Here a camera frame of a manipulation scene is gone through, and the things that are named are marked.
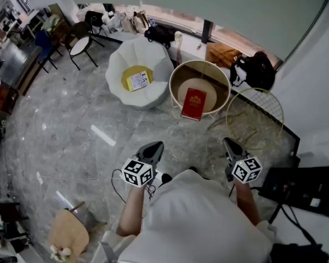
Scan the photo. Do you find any red hardcover book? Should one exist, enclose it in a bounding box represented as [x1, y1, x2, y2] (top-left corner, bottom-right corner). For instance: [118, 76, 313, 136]
[180, 88, 208, 122]

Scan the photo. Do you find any person's left black shoe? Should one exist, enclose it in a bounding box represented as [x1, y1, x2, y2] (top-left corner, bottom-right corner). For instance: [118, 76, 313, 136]
[158, 173, 173, 189]

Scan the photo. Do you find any round light wooden stool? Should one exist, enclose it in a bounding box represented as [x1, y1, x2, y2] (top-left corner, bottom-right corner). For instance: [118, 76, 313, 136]
[48, 201, 107, 261]

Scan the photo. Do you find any grey glass-top counter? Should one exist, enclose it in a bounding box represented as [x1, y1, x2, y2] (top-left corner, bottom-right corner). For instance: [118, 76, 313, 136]
[0, 41, 43, 97]

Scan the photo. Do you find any person's white shirt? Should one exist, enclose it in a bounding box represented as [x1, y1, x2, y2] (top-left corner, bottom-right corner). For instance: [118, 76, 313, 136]
[90, 170, 277, 263]

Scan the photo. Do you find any white flower-shaped chair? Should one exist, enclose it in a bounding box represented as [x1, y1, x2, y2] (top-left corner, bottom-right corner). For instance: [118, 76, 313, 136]
[105, 36, 175, 111]

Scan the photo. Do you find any blue chair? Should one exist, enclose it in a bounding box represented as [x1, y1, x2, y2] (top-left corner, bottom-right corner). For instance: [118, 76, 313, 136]
[34, 29, 63, 73]

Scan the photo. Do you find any yellow wire round side table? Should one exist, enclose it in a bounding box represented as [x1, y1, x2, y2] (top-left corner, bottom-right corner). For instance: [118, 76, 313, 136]
[208, 88, 285, 151]

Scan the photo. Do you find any open black equipment case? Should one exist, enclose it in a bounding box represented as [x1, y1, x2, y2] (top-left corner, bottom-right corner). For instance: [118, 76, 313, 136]
[259, 165, 329, 218]

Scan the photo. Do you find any black chair with white seat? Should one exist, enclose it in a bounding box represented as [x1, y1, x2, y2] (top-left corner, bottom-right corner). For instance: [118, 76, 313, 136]
[64, 21, 105, 71]

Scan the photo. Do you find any black shoulder bag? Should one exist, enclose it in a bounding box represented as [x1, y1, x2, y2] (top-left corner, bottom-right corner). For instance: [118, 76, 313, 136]
[270, 242, 329, 263]

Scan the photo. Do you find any black backpack with purple tag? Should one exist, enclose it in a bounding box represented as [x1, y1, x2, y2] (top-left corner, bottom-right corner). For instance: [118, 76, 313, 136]
[144, 23, 176, 49]

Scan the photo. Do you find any person's left forearm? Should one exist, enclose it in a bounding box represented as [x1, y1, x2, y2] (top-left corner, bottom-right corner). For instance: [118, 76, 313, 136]
[116, 184, 151, 237]

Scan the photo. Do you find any beige tote bag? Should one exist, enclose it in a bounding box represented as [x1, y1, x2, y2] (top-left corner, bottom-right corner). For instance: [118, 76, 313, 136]
[120, 9, 150, 35]

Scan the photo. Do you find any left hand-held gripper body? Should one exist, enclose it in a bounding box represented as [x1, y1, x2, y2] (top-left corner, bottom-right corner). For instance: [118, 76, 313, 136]
[121, 144, 160, 187]

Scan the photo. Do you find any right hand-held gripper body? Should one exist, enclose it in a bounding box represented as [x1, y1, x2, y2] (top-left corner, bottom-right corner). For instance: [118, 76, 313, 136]
[226, 151, 263, 185]

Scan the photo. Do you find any black cable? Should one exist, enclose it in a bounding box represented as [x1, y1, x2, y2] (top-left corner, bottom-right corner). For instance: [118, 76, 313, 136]
[111, 168, 127, 204]

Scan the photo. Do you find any white plastic bag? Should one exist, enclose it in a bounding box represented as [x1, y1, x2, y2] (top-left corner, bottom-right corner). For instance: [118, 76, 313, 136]
[106, 11, 127, 32]

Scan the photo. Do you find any small brown wooden cabinet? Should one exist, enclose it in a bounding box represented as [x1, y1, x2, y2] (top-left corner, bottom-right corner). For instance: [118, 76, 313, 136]
[0, 78, 19, 115]

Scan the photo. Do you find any yellow round seat cushion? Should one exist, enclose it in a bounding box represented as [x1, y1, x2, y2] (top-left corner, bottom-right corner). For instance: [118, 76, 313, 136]
[121, 65, 155, 92]

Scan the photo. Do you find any orange-brown cloth bag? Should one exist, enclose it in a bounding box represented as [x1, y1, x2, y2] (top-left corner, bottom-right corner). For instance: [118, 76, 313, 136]
[205, 42, 242, 68]

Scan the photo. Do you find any black and white backpack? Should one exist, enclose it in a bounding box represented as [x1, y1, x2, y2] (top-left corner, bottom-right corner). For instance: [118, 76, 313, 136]
[229, 50, 276, 92]

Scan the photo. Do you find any yellow-edged printed booklet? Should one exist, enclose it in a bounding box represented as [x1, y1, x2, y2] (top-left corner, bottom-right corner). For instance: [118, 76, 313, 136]
[126, 70, 150, 92]

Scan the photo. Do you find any person's right forearm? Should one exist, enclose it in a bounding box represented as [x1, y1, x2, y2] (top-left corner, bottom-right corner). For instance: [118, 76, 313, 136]
[232, 181, 261, 226]

